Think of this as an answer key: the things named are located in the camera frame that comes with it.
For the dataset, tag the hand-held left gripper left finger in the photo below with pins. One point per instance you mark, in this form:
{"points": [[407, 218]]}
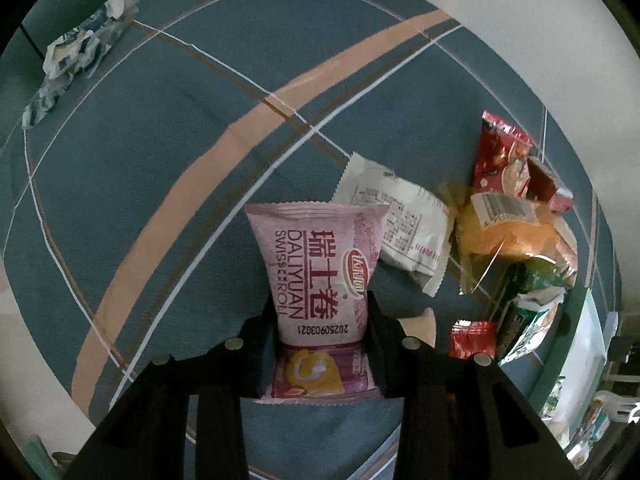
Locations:
{"points": [[255, 355]]}

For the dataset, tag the dark red snack packet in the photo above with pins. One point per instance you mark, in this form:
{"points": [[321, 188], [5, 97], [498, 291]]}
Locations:
{"points": [[542, 180]]}

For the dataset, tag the white box with teal rim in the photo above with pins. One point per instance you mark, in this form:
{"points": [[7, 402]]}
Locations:
{"points": [[585, 350]]}

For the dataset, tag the red picture snack packet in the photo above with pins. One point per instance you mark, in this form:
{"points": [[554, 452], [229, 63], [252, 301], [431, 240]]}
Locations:
{"points": [[500, 160]]}

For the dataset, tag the pink swiss roll packet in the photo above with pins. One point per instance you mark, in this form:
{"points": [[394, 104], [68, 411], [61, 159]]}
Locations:
{"points": [[315, 270]]}

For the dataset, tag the red patterned snack packet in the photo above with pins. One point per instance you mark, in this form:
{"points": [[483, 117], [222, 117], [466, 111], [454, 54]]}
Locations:
{"points": [[472, 340]]}

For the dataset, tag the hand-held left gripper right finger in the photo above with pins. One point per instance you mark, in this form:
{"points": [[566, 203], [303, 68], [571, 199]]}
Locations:
{"points": [[385, 350]]}

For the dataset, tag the green snack packet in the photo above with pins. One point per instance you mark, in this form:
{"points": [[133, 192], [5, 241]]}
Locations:
{"points": [[530, 310]]}

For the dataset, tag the orange bread packet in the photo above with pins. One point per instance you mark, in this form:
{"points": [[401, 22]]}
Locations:
{"points": [[505, 235]]}

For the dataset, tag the white printed snack packet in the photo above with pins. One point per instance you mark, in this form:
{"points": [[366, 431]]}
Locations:
{"points": [[400, 220]]}

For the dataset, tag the crumpled blue white packet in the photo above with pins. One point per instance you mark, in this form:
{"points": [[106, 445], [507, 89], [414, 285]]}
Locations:
{"points": [[75, 50]]}

